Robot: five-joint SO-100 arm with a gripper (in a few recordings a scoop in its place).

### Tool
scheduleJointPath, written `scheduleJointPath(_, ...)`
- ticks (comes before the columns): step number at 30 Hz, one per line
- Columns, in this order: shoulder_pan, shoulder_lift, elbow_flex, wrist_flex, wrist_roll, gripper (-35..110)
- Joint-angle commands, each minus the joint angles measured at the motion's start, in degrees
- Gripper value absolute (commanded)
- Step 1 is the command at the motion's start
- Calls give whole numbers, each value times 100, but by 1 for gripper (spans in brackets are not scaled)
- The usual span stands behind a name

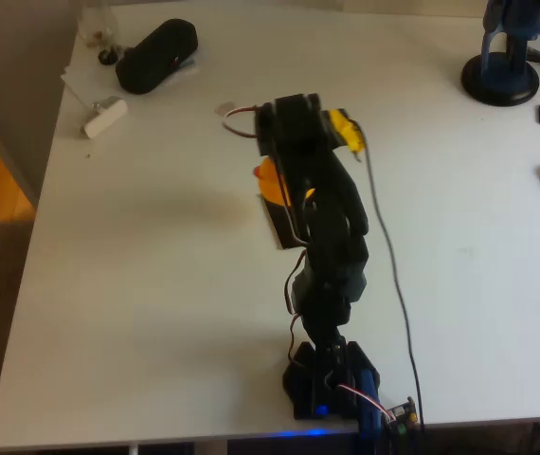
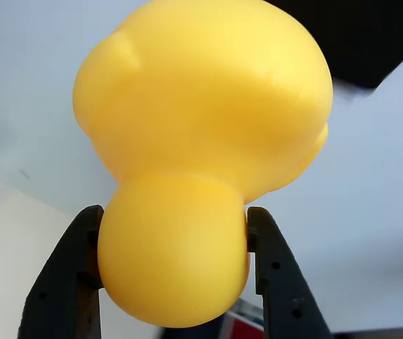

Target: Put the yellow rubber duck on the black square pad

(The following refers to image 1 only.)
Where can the yellow rubber duck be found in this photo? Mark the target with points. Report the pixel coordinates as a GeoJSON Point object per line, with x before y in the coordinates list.
{"type": "Point", "coordinates": [270, 182]}

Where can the small black cap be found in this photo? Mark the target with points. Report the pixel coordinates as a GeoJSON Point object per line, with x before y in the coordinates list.
{"type": "Point", "coordinates": [107, 57]}

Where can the white paper sheets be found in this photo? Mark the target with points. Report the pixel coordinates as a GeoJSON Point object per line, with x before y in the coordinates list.
{"type": "Point", "coordinates": [85, 78]}

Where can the small controller board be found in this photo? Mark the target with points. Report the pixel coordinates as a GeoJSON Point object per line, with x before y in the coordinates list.
{"type": "Point", "coordinates": [400, 414]}

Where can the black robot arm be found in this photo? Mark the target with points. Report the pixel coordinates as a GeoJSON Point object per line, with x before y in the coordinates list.
{"type": "Point", "coordinates": [334, 227]}

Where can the blue microphone stand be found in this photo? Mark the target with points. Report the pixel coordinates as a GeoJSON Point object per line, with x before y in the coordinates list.
{"type": "Point", "coordinates": [499, 80]}

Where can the white charger plug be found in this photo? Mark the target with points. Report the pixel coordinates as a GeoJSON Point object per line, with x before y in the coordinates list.
{"type": "Point", "coordinates": [106, 118]}

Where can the black oval case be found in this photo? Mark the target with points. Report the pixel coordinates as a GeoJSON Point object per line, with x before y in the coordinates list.
{"type": "Point", "coordinates": [156, 57]}

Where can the black square mat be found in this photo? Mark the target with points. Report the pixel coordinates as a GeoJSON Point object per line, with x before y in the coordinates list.
{"type": "Point", "coordinates": [282, 227]}

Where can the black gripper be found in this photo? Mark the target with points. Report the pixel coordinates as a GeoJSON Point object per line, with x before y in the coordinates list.
{"type": "Point", "coordinates": [294, 108]}

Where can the yellow taped gripper camera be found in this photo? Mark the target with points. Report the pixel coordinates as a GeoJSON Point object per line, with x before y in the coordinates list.
{"type": "Point", "coordinates": [346, 130]}

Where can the blue table clamp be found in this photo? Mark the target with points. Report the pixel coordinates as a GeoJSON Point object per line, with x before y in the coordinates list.
{"type": "Point", "coordinates": [369, 403]}

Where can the clear glass bottle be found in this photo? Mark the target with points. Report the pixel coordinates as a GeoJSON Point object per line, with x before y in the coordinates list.
{"type": "Point", "coordinates": [97, 28]}

